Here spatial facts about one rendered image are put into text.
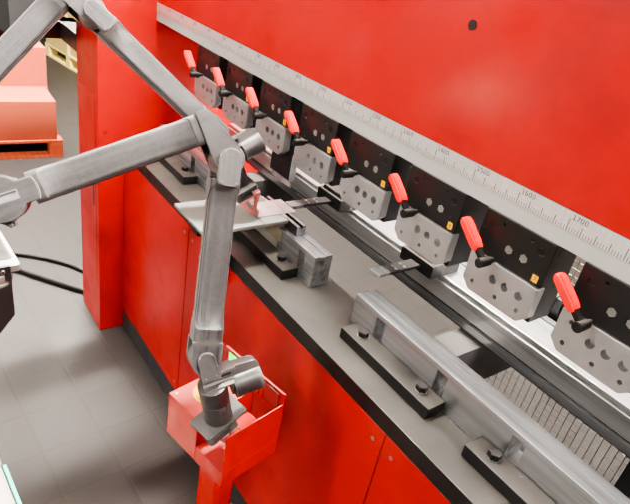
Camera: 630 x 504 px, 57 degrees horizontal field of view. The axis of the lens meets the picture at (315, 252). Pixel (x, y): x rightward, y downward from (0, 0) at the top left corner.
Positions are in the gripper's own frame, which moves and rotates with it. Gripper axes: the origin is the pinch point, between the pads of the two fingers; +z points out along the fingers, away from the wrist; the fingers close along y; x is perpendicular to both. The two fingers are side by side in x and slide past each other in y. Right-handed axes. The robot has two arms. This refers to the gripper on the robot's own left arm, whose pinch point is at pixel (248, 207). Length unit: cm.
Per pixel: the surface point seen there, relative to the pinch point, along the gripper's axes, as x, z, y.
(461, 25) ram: -34, -50, -51
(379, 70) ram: -28, -39, -33
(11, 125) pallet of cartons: 46, 63, 291
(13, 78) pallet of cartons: 28, 49, 326
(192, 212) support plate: 14.1, -5.7, 3.7
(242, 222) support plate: 4.7, -0.8, -5.2
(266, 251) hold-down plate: 2.0, 11.3, -7.0
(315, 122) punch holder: -19.4, -23.4, -15.1
